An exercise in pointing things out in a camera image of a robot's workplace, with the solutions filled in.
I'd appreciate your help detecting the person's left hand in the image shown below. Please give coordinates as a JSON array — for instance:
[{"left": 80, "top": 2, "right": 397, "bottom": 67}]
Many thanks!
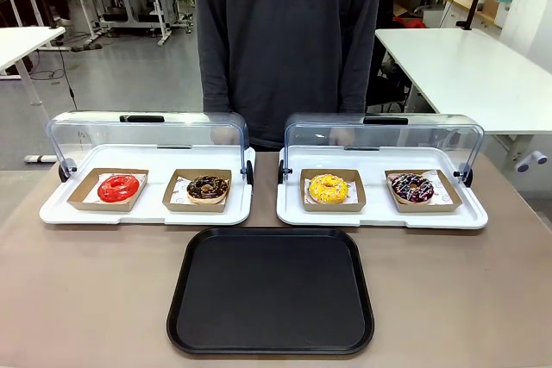
[{"left": 331, "top": 124, "right": 361, "bottom": 147}]

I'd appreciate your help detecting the person's right hand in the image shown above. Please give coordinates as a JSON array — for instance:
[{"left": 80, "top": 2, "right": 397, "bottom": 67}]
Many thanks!
[{"left": 210, "top": 122, "right": 232, "bottom": 147}]

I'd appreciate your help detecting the yellow sprinkled donut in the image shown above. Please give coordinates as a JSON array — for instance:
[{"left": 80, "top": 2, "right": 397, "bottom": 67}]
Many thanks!
[{"left": 308, "top": 173, "right": 350, "bottom": 205}]

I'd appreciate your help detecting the brown paper donut tray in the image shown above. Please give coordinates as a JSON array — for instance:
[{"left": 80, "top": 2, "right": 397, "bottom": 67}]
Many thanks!
[
  {"left": 161, "top": 169, "right": 233, "bottom": 214},
  {"left": 384, "top": 169, "right": 463, "bottom": 214},
  {"left": 66, "top": 168, "right": 150, "bottom": 213},
  {"left": 299, "top": 168, "right": 367, "bottom": 214}
]

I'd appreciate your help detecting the chocolate nut donut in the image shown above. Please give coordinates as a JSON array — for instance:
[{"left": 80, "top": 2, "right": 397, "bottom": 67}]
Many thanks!
[{"left": 185, "top": 175, "right": 229, "bottom": 205}]

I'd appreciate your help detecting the dark donut with white drizzle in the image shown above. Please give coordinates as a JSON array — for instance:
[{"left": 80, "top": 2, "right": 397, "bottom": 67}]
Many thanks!
[{"left": 387, "top": 172, "right": 435, "bottom": 205}]

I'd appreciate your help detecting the red glazed donut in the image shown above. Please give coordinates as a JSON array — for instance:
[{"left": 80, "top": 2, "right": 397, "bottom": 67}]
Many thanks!
[{"left": 97, "top": 173, "right": 141, "bottom": 203}]

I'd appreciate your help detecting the black plastic serving tray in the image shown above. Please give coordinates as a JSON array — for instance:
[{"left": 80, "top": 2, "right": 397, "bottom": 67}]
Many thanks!
[{"left": 166, "top": 226, "right": 375, "bottom": 356}]

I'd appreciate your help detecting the clear display case lid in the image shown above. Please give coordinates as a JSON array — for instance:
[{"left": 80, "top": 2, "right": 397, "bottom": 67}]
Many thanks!
[
  {"left": 278, "top": 111, "right": 486, "bottom": 189},
  {"left": 45, "top": 110, "right": 254, "bottom": 184}
]

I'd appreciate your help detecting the white display case base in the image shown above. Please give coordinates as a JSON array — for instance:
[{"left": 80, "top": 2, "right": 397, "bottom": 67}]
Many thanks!
[
  {"left": 39, "top": 144, "right": 257, "bottom": 227},
  {"left": 275, "top": 145, "right": 489, "bottom": 230}
]

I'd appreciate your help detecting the person in dark grey sweater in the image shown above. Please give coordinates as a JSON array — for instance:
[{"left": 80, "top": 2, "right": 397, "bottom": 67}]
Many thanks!
[{"left": 190, "top": 0, "right": 385, "bottom": 153}]

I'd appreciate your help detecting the large white table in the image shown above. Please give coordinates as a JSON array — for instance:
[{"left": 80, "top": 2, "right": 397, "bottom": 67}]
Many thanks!
[{"left": 373, "top": 28, "right": 552, "bottom": 173}]

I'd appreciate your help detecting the wooden workbench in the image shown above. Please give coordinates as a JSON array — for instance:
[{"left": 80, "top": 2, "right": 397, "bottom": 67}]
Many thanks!
[{"left": 436, "top": 0, "right": 504, "bottom": 29}]

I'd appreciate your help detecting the white table with white legs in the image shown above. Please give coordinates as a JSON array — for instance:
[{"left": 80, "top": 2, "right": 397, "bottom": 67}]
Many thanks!
[{"left": 0, "top": 26, "right": 66, "bottom": 165}]

